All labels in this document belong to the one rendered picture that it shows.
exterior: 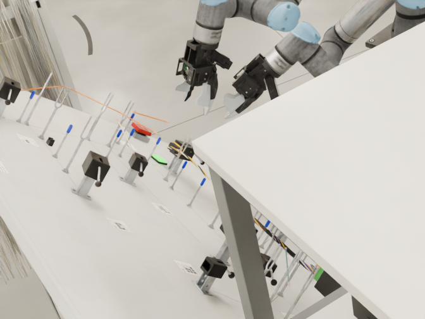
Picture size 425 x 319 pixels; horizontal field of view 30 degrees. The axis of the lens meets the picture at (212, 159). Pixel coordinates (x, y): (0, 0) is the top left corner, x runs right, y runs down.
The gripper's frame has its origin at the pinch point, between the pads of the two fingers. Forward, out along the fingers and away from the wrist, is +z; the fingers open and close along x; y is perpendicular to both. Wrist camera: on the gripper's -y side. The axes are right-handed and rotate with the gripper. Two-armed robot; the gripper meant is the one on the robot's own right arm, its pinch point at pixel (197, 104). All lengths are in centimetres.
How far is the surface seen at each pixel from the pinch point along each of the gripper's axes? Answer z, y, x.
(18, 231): -15, 83, 43
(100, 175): -9, 54, 28
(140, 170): 1.7, 33.7, 17.7
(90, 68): 125, -143, -230
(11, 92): -11, 55, -7
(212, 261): -7, 50, 58
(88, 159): -11, 55, 24
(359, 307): -24, 54, 92
